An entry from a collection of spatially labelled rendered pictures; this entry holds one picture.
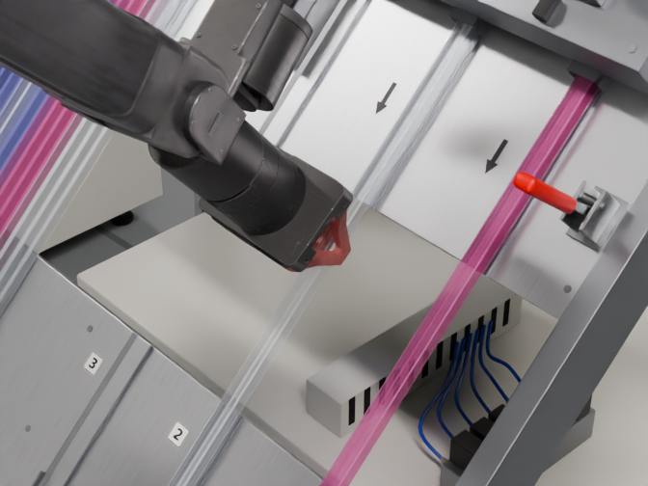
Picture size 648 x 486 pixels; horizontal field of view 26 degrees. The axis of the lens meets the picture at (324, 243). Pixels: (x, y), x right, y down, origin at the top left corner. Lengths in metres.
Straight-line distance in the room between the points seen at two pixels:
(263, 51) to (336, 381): 0.53
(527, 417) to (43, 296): 0.46
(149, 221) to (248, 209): 1.83
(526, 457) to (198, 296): 0.66
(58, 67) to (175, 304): 0.82
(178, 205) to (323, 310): 1.30
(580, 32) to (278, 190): 0.22
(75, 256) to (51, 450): 1.54
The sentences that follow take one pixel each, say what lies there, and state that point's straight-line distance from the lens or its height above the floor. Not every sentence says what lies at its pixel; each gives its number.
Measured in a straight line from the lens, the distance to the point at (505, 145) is 0.99.
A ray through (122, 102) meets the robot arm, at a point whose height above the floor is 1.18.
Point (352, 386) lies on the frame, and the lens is 1.34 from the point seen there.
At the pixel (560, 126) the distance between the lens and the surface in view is 0.97.
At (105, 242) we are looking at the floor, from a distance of 2.69.
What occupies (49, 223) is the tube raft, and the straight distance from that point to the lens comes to 1.20.
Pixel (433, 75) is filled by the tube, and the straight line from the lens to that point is 1.03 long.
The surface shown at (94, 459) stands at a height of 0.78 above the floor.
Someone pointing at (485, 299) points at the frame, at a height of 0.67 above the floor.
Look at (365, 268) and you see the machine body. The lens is 1.56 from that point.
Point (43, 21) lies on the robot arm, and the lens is 0.70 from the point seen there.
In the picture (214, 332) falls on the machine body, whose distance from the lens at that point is 1.48.
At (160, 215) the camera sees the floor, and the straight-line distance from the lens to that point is 2.75.
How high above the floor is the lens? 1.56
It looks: 36 degrees down
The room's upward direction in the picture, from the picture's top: straight up
